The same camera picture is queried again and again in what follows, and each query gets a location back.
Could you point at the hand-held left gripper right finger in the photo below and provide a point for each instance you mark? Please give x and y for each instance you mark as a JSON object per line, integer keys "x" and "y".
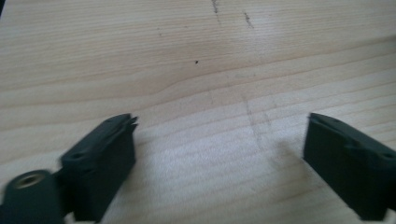
{"x": 351, "y": 168}

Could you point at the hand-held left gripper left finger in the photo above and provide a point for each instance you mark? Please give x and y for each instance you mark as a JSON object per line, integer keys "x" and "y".
{"x": 99, "y": 161}

